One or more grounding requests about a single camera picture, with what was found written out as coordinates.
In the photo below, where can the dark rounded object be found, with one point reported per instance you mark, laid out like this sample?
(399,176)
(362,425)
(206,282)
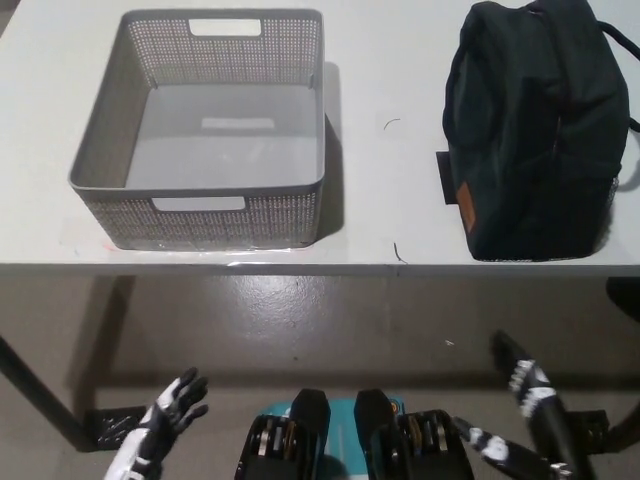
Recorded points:
(625,297)

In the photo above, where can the black table leg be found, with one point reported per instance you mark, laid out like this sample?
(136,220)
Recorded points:
(45,395)
(627,412)

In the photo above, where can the thin curved black thread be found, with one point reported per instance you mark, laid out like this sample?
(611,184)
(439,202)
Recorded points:
(395,119)

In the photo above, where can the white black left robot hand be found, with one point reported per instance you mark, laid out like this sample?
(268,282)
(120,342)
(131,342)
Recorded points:
(160,415)

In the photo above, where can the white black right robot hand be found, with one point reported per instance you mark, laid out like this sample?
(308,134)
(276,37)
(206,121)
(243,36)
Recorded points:
(532,387)

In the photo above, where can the clear tape strip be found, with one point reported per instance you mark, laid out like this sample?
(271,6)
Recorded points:
(240,261)

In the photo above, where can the black floor tape patch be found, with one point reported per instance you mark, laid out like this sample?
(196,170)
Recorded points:
(112,425)
(590,422)

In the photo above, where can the short thick black thread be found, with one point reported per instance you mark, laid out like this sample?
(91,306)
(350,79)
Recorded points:
(397,252)

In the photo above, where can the black cross-shaped tape patch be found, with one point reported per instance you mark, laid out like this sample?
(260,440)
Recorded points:
(444,175)

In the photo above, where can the grey perforated plastic basket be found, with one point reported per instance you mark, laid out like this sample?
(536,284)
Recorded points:
(220,145)

